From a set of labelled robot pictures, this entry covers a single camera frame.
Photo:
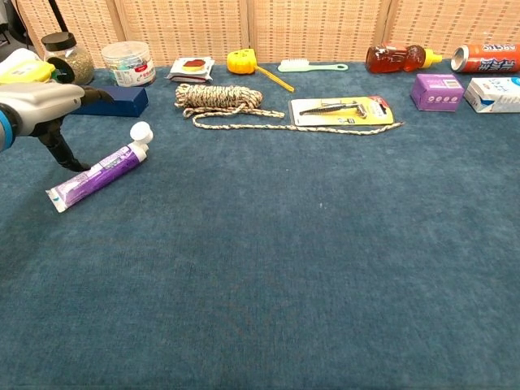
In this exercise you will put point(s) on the white blue milk carton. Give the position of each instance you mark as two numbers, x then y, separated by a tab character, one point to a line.
493	95

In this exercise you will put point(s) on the mint green brush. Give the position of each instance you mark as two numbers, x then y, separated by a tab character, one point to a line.
296	65

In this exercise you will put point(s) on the dark blue rectangular box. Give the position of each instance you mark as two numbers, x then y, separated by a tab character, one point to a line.
130	101

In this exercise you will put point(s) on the clear plastic tub of clips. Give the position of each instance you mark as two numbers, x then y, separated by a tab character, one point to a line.
130	61

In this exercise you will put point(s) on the orange soda can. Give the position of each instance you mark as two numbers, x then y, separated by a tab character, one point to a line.
491	59

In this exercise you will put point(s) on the small purple box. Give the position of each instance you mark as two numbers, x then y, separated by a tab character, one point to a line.
436	91

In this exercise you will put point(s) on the yellow tape measure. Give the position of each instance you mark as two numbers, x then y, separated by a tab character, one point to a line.
241	61

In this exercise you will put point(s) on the green box yellow lid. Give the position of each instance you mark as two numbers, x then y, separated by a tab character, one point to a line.
24	73

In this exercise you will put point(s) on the bamboo folding screen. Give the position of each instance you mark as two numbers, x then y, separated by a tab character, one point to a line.
317	28

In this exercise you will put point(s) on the glass jar black lid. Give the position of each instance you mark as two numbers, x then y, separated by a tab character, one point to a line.
77	61

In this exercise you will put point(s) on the black tripod stand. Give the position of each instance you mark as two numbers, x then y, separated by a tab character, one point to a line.
59	16

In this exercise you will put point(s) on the blue table cloth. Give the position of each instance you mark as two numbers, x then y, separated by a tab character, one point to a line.
284	264

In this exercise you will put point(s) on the honey bear bottle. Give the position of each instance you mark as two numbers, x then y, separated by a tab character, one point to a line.
390	59

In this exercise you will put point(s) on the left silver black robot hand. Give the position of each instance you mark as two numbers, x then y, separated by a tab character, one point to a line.
40	105

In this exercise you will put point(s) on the razor in blister pack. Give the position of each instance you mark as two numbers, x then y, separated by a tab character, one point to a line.
341	111

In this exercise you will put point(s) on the purple white toothpaste tube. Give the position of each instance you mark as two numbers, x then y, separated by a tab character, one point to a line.
97	174

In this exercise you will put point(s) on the white snack packet red cake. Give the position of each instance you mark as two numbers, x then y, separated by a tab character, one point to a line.
191	69

